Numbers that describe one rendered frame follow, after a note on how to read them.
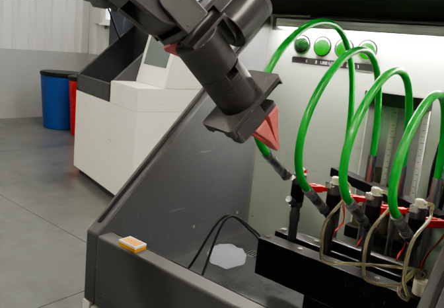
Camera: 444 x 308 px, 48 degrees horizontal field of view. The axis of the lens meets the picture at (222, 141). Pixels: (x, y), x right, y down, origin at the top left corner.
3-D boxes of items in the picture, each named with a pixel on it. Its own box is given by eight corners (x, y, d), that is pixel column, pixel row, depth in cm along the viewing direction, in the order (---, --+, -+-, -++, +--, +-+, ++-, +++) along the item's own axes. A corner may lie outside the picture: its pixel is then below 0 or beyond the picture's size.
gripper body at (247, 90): (287, 84, 64) (259, 40, 60) (238, 142, 61) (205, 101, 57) (254, 78, 69) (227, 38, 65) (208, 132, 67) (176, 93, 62)
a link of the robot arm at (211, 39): (162, 47, 59) (188, 49, 55) (198, 8, 61) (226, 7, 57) (194, 87, 63) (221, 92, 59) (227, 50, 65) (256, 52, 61)
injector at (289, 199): (272, 271, 103) (284, 174, 99) (285, 265, 107) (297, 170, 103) (283, 277, 101) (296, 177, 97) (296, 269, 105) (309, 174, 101)
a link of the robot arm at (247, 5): (130, 13, 61) (152, -5, 53) (189, -47, 64) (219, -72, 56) (197, 83, 64) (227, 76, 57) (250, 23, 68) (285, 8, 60)
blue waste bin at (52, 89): (30, 124, 695) (31, 69, 680) (68, 121, 740) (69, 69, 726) (53, 132, 658) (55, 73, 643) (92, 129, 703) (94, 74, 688)
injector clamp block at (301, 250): (250, 303, 106) (258, 236, 103) (276, 288, 113) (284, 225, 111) (409, 382, 85) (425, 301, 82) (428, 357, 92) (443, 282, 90)
